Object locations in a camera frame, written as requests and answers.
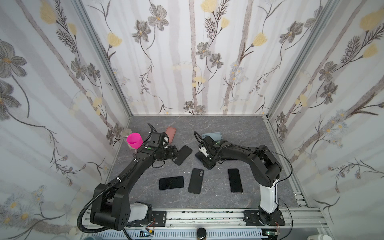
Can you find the light blue phone case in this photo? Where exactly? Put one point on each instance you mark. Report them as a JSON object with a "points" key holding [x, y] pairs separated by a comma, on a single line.
{"points": [[214, 136]]}

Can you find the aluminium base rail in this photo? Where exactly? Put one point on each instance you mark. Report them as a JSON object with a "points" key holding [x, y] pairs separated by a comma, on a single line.
{"points": [[234, 219]]}

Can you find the pink silicone cup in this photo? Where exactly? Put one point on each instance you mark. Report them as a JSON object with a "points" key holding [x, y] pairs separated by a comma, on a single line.
{"points": [[135, 140]]}

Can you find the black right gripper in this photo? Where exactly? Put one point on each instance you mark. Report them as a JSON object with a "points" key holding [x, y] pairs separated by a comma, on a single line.
{"points": [[206, 160]]}

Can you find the black round knob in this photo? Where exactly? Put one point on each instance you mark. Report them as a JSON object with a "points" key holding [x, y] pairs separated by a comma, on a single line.
{"points": [[201, 234]]}

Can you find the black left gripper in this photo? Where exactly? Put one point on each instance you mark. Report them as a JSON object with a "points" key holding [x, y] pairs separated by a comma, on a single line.
{"points": [[172, 152]]}

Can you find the white slotted cable duct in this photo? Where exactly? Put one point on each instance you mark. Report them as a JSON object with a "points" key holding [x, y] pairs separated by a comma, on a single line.
{"points": [[185, 234]]}

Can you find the black phone case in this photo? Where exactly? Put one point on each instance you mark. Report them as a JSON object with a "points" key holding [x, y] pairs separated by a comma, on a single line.
{"points": [[182, 155], [195, 184]]}

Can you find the black smartphone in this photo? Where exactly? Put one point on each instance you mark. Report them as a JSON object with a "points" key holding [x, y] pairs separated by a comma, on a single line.
{"points": [[235, 181], [171, 183], [199, 156]]}

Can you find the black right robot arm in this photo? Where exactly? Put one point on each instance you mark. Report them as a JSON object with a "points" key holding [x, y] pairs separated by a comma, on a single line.
{"points": [[216, 147]]}

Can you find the salmon pink phone case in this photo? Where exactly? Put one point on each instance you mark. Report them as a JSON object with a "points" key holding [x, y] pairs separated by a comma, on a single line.
{"points": [[171, 131]]}

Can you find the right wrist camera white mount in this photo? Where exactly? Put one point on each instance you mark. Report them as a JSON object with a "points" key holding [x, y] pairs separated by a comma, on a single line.
{"points": [[204, 151]]}

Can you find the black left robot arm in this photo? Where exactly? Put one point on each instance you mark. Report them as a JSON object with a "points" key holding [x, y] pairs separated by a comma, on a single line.
{"points": [[110, 207]]}

